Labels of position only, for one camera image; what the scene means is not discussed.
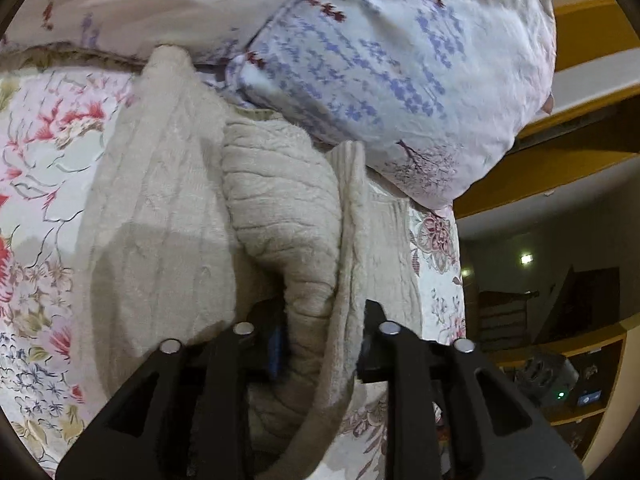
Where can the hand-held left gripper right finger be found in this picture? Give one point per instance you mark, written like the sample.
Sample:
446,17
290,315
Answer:
374,355

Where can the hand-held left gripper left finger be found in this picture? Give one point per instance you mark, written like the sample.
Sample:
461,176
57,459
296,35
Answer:
276,355

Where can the dark wooden furniture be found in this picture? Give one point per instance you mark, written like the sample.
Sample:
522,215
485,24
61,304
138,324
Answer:
505,310

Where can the dark device with green light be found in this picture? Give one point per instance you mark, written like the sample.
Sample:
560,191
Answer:
547,377

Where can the yellow wooden shelf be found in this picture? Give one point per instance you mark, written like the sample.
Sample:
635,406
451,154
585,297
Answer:
607,370

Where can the yellow wooden cabinet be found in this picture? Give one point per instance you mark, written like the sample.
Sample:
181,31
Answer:
550,180

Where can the blue floral pillow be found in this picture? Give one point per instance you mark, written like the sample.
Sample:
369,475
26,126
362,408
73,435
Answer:
375,60

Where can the floral bed sheet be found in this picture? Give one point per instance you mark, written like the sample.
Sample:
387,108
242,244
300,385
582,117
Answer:
45,160

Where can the pink floral pillow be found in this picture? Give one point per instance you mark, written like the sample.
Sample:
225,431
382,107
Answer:
150,0

